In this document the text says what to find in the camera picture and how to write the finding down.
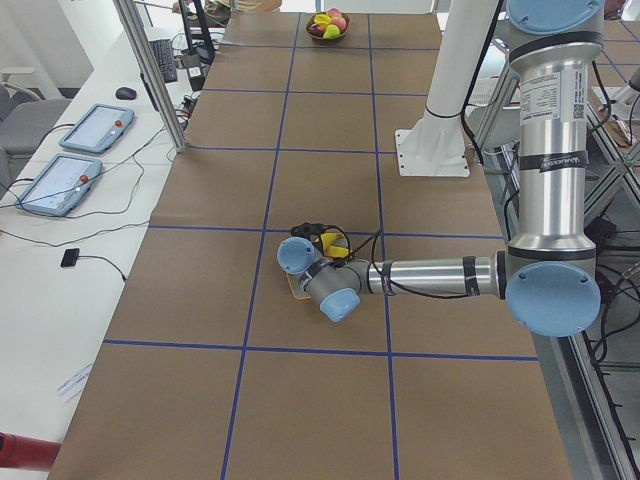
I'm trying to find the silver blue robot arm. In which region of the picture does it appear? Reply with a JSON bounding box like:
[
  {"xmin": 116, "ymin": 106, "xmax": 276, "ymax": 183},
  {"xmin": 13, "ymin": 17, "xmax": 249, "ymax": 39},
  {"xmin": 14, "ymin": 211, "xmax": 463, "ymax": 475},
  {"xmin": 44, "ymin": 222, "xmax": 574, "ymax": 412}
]
[{"xmin": 277, "ymin": 1, "xmax": 604, "ymax": 337}]

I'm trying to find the grey square plate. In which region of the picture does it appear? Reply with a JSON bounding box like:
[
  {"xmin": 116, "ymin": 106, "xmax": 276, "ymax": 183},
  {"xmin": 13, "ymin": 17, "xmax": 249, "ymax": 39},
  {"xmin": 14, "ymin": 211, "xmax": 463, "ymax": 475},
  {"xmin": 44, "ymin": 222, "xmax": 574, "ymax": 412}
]
[{"xmin": 282, "ymin": 239, "xmax": 361, "ymax": 302}]

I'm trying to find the woven wicker basket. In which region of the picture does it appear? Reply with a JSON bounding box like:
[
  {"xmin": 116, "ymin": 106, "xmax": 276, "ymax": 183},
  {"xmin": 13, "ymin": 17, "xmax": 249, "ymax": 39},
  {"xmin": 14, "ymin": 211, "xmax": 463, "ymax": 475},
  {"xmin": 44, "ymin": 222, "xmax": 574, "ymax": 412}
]
[{"xmin": 305, "ymin": 9, "xmax": 351, "ymax": 42}]

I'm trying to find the green pear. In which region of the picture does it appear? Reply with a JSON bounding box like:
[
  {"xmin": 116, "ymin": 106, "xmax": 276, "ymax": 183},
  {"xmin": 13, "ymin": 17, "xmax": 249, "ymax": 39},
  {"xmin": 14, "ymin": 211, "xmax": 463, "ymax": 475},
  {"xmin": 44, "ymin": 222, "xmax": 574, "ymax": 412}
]
[{"xmin": 322, "ymin": 24, "xmax": 342, "ymax": 39}]

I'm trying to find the red yellow mango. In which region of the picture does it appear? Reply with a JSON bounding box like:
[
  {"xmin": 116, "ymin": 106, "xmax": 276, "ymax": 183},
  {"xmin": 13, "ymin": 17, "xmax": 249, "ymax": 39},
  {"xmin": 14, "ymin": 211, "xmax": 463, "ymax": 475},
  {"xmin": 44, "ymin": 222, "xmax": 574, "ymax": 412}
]
[{"xmin": 307, "ymin": 23, "xmax": 327, "ymax": 38}]

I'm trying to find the pink apple rear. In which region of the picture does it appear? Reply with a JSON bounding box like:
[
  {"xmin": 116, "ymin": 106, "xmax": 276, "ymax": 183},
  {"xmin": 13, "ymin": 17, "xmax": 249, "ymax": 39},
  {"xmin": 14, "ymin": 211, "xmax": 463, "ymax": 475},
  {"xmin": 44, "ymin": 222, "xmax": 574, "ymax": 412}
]
[{"xmin": 327, "ymin": 8, "xmax": 348, "ymax": 32}]

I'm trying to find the yellow banana short right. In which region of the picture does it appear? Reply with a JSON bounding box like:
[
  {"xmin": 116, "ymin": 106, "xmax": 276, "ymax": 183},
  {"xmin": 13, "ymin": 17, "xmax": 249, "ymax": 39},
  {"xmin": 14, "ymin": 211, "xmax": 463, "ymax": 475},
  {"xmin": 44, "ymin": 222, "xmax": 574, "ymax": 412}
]
[{"xmin": 313, "ymin": 14, "xmax": 332, "ymax": 27}]

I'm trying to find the black computer mouse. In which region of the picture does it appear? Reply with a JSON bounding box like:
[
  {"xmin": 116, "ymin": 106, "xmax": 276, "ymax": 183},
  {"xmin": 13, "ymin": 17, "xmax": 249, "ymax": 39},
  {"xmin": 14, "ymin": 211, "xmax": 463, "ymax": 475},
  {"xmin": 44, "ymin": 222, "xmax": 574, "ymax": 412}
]
[{"xmin": 115, "ymin": 87, "xmax": 137, "ymax": 101}]

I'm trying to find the black keyboard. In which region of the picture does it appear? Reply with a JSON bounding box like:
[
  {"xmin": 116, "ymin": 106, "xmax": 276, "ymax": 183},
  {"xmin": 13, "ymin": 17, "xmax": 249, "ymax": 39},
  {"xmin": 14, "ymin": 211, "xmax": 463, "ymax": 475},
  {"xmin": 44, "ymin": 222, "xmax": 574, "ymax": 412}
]
[{"xmin": 149, "ymin": 39, "xmax": 178, "ymax": 83}]

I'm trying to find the blue teach pendant far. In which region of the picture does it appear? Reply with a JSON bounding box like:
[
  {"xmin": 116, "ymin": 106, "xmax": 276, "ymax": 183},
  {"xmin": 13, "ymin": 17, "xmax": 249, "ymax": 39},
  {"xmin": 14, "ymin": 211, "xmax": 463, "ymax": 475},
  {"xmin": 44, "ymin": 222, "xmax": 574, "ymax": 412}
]
[{"xmin": 58, "ymin": 104, "xmax": 135, "ymax": 154}]

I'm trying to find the blue teach pendant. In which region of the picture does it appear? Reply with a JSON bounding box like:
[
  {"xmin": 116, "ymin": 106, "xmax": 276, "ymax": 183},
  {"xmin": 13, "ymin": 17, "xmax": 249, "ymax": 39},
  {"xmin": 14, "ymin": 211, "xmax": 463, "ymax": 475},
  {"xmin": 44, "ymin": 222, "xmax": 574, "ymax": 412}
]
[
  {"xmin": 15, "ymin": 153, "xmax": 103, "ymax": 217},
  {"xmin": 58, "ymin": 104, "xmax": 135, "ymax": 154}
]

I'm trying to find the small black puck device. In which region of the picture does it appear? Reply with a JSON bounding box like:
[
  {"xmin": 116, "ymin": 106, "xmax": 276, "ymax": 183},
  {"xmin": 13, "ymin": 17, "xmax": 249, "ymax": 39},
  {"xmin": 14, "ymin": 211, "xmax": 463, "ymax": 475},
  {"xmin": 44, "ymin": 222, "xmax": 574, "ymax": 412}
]
[{"xmin": 60, "ymin": 248, "xmax": 80, "ymax": 268}]

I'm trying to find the blue teach pendant near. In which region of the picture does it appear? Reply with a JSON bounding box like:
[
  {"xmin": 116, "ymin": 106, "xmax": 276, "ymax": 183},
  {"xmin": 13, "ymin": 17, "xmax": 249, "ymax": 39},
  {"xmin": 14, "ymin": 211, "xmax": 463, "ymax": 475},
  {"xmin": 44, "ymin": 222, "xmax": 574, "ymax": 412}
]
[{"xmin": 15, "ymin": 153, "xmax": 103, "ymax": 217}]

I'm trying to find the red bottle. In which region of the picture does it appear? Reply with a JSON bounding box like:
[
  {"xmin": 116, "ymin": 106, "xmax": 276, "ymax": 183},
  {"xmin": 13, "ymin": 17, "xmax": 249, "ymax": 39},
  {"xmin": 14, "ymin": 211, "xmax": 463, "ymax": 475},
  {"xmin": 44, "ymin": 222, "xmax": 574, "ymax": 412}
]
[{"xmin": 1, "ymin": 432, "xmax": 61, "ymax": 471}]

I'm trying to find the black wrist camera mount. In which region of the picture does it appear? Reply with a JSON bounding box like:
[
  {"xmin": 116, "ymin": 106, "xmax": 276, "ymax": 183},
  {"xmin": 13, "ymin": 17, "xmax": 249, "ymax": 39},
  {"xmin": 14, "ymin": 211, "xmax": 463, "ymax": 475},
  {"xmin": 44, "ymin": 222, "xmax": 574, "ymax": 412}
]
[{"xmin": 290, "ymin": 222, "xmax": 327, "ymax": 240}]

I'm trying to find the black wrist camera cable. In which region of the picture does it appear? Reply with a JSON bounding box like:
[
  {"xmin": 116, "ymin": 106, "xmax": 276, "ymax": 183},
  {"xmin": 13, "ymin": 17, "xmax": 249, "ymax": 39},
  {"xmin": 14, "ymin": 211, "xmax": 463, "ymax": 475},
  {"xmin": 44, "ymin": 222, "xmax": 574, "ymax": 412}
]
[{"xmin": 319, "ymin": 225, "xmax": 481, "ymax": 301}]

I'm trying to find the aluminium frame post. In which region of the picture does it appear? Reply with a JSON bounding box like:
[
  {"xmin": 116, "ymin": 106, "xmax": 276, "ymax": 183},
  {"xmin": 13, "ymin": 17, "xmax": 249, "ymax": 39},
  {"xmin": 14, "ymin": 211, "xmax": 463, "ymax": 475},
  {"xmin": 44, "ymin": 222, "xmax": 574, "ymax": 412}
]
[{"xmin": 113, "ymin": 0, "xmax": 187, "ymax": 153}]

